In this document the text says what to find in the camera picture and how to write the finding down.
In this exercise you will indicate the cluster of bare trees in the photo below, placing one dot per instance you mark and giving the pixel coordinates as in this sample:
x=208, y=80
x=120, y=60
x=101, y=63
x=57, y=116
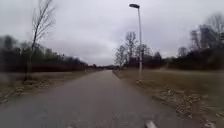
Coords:
x=128, y=53

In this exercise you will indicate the grey street lamp pole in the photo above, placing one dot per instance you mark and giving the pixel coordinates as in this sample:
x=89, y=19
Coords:
x=140, y=43

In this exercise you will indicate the grey asphalt path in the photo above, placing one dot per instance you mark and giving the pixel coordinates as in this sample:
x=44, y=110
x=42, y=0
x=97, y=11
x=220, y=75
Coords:
x=96, y=103

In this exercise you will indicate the dark wood of trees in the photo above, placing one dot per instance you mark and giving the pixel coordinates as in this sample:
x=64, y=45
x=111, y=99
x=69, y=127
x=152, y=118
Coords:
x=53, y=61

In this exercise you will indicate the robot's own part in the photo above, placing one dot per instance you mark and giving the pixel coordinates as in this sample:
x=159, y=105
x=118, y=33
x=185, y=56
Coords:
x=150, y=124

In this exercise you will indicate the brown grass verge with leaves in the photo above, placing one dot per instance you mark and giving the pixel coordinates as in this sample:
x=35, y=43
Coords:
x=180, y=86

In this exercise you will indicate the slim bare tree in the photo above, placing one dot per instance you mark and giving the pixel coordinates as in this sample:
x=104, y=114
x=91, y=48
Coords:
x=33, y=43

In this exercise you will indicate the dark hedge with trees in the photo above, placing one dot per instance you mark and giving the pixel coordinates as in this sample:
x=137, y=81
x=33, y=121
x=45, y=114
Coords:
x=200, y=60

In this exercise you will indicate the building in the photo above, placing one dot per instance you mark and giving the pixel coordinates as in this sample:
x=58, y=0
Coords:
x=207, y=37

